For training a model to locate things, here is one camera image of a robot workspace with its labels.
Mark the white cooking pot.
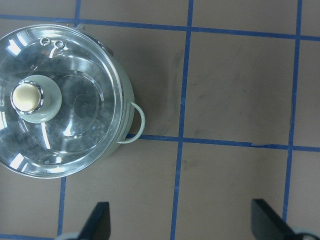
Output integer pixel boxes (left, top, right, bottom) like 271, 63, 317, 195
75, 24, 146, 157

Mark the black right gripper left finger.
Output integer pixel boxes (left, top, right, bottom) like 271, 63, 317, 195
78, 202, 111, 240

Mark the glass pot lid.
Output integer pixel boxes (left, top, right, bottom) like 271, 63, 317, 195
0, 24, 124, 179

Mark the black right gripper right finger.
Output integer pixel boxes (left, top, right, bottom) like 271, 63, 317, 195
251, 199, 302, 240

